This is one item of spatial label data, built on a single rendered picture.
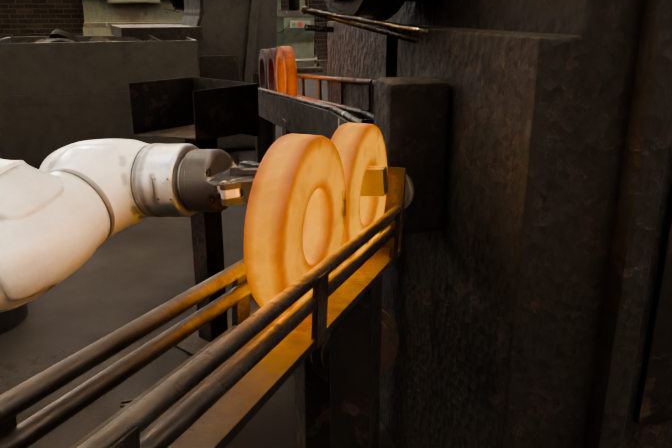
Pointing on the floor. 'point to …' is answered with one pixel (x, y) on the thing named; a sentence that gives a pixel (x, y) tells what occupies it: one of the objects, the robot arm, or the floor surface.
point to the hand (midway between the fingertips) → (354, 181)
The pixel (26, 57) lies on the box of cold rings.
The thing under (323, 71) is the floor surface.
